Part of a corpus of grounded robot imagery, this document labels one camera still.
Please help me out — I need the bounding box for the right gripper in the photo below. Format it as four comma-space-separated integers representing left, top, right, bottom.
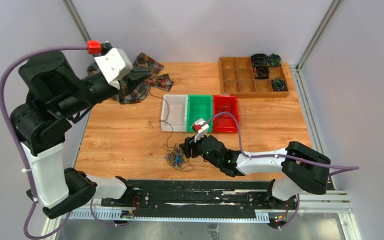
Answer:
179, 130, 221, 168

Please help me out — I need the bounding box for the cable bundle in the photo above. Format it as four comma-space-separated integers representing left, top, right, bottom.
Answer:
164, 147, 195, 173

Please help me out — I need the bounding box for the brown cable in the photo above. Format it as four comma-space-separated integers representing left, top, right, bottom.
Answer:
148, 82, 176, 153

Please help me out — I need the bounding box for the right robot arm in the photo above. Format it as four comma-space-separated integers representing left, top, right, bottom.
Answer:
179, 135, 331, 209

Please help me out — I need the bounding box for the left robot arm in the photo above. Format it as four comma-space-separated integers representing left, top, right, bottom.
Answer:
9, 48, 151, 219

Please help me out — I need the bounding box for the plaid cloth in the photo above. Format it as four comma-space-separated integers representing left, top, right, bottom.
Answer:
115, 52, 174, 105

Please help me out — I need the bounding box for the white plastic bin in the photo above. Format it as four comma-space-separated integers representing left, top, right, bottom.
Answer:
160, 94, 188, 132

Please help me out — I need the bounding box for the red plastic bin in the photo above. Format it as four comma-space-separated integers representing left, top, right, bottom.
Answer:
212, 95, 240, 133

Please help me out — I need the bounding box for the green plastic bin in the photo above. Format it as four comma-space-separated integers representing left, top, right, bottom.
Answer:
186, 94, 213, 133

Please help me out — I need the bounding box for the wooden compartment tray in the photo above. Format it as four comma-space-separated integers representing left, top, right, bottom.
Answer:
217, 56, 294, 99

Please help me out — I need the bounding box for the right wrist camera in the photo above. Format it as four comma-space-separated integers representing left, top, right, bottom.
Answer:
192, 118, 210, 143

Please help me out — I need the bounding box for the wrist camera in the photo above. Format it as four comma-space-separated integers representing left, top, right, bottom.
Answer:
192, 118, 210, 143
94, 47, 133, 90

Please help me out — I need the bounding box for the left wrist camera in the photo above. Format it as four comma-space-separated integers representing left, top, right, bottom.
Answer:
94, 47, 133, 90

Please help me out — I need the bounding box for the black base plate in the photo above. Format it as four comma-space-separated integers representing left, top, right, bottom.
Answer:
95, 179, 296, 220

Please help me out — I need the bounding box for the dark coiled cable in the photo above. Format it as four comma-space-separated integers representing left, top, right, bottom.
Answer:
253, 65, 271, 80

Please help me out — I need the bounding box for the black coiled cable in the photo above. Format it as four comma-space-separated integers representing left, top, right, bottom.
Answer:
250, 53, 270, 68

